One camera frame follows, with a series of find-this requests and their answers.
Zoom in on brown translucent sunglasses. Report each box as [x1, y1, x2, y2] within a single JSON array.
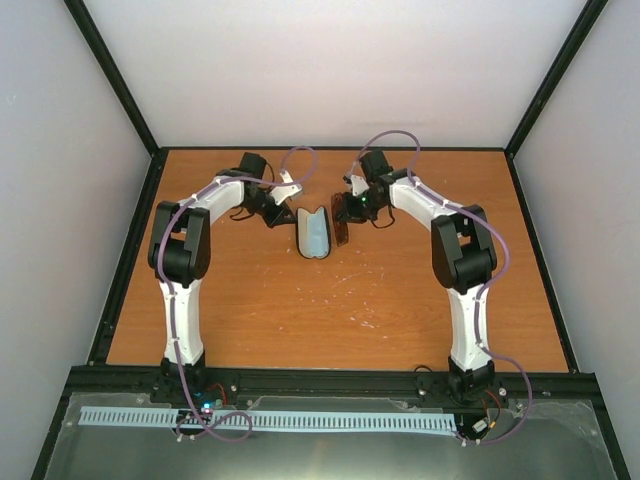
[[331, 193, 349, 247]]

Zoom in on black checkered glasses case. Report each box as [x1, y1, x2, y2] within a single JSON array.
[[296, 206, 331, 260]]

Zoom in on light blue cleaning cloth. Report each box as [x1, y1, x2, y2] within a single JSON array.
[[304, 207, 329, 259]]

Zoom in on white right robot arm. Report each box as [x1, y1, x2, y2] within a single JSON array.
[[331, 150, 497, 403]]

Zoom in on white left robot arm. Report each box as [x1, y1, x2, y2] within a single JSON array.
[[148, 152, 303, 403]]

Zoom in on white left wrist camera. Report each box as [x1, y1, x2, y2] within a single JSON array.
[[270, 169, 303, 205]]

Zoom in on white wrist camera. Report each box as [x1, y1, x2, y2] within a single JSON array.
[[270, 169, 303, 205], [343, 173, 370, 197]]

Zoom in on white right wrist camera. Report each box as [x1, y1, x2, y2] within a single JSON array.
[[343, 173, 370, 197]]

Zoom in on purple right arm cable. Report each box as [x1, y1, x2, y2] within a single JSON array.
[[357, 130, 534, 446]]

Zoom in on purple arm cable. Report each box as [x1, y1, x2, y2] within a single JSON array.
[[357, 130, 534, 446], [154, 145, 319, 445]]

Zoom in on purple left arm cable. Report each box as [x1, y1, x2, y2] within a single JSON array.
[[154, 145, 319, 445]]

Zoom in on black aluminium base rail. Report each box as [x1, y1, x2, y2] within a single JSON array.
[[67, 366, 599, 407]]

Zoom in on black left frame post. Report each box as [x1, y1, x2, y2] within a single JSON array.
[[63, 0, 161, 156]]

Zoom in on black frame post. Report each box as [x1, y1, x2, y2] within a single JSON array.
[[63, 0, 161, 156], [504, 0, 611, 154]]

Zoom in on light blue slotted cable duct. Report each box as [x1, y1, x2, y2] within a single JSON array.
[[77, 406, 457, 436]]

